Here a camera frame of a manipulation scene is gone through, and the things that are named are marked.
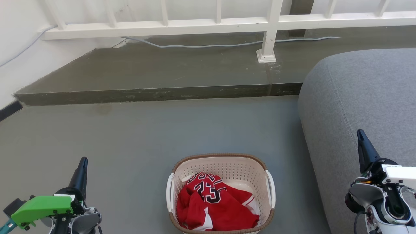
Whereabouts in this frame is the grey wall column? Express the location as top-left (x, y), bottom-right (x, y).
top-left (288, 0), bottom-right (314, 37)

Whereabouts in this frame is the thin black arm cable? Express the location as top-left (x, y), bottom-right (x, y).
top-left (353, 211), bottom-right (368, 234)

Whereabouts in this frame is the black baseboard strip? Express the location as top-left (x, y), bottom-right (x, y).
top-left (0, 100), bottom-right (24, 123)

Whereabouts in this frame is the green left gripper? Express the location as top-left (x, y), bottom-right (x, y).
top-left (11, 157), bottom-right (89, 230)

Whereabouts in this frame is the cream perforated laundry basket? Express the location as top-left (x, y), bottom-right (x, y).
top-left (166, 153), bottom-right (276, 234)

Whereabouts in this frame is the white metal railing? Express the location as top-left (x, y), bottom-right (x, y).
top-left (41, 0), bottom-right (416, 63)

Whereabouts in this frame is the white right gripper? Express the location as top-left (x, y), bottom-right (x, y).
top-left (357, 129), bottom-right (416, 191)

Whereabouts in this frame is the red and white jersey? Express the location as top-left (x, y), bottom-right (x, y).
top-left (176, 172), bottom-right (261, 232)

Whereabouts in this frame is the grey fabric sofa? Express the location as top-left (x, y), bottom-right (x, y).
top-left (298, 49), bottom-right (416, 234)

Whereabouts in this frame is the grey floor cable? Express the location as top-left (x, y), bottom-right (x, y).
top-left (0, 24), bottom-right (341, 68)

